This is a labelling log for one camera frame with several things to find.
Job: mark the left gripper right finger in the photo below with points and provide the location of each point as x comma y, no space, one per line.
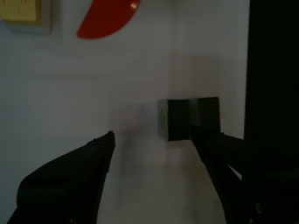
249,186

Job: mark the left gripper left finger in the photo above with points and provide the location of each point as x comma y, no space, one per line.
62,192

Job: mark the green-centre sushi roll slice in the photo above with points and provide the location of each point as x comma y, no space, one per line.
177,119
209,112

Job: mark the yellow egg sushi toy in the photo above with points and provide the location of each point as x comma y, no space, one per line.
22,11

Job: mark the red toy knife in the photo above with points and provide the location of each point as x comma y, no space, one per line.
105,20

